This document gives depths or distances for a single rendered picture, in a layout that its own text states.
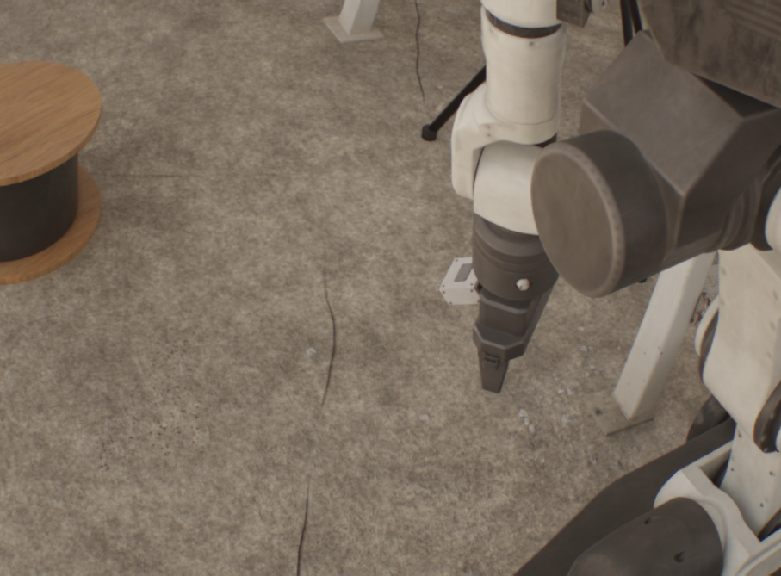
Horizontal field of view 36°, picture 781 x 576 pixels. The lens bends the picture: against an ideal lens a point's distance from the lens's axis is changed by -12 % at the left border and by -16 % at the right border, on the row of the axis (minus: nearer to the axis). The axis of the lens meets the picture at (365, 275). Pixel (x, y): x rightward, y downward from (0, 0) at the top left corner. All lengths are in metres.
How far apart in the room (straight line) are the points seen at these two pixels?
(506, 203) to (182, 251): 1.17
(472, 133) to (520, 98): 0.07
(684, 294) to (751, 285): 0.79
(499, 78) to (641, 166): 0.21
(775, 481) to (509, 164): 0.54
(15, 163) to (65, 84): 0.26
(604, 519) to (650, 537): 0.27
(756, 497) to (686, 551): 0.13
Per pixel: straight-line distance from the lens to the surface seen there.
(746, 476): 1.54
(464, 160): 1.17
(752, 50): 0.83
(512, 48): 1.05
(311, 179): 2.46
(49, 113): 2.26
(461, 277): 1.35
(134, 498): 1.89
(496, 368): 1.33
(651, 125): 0.93
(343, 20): 2.95
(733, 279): 1.21
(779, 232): 0.99
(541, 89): 1.08
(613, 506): 1.73
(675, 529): 1.47
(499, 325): 1.31
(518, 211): 1.19
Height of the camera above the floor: 1.44
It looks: 40 degrees down
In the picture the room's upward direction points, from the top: 7 degrees clockwise
